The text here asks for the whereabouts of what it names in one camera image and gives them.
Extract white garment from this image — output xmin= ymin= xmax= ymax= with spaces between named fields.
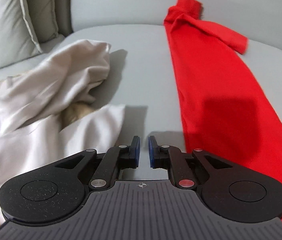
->
xmin=0 ymin=39 xmax=126 ymax=224

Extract red pants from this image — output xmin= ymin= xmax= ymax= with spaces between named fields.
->
xmin=163 ymin=0 xmax=282 ymax=230

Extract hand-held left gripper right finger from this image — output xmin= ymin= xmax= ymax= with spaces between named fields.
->
xmin=148 ymin=135 xmax=233 ymax=190

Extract large light grey cushion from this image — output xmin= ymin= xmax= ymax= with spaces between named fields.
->
xmin=0 ymin=0 xmax=43 ymax=74

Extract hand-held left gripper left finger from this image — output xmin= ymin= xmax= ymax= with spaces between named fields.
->
xmin=55 ymin=135 xmax=141 ymax=190

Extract grey sofa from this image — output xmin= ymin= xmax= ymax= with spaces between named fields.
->
xmin=0 ymin=0 xmax=282 ymax=180

